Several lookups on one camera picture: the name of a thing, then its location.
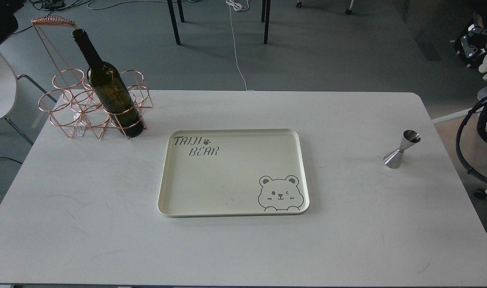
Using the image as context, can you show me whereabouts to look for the black table legs right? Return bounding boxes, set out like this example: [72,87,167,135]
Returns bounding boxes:
[261,0,271,44]

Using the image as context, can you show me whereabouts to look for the black table legs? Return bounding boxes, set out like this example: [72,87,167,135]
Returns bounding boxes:
[261,0,271,44]
[166,0,185,46]

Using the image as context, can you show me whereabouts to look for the black floor cables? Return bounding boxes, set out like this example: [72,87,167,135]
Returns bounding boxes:
[11,0,92,34]

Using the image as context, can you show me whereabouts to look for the white floor cable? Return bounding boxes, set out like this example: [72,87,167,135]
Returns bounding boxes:
[225,0,255,92]

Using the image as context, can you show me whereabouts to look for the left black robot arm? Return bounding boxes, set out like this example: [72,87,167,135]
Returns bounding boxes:
[0,0,25,45]

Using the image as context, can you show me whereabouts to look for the dark green wine bottle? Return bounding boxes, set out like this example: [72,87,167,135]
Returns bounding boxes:
[72,29,144,138]

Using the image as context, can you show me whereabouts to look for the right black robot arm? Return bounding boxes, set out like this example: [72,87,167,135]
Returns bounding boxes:
[455,14,487,183]

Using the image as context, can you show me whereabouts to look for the black table legs left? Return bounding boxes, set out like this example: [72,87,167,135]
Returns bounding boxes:
[166,0,185,46]

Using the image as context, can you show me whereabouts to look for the copper wire bottle rack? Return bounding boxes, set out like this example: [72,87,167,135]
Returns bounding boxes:
[31,15,154,139]

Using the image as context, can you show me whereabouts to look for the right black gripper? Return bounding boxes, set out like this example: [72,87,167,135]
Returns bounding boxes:
[459,24,487,68]

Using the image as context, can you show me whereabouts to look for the cream bear tray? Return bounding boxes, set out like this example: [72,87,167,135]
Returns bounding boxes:
[157,129,310,217]

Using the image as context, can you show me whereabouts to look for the silver metal jigger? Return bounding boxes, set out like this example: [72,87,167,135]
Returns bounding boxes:
[383,130,421,168]

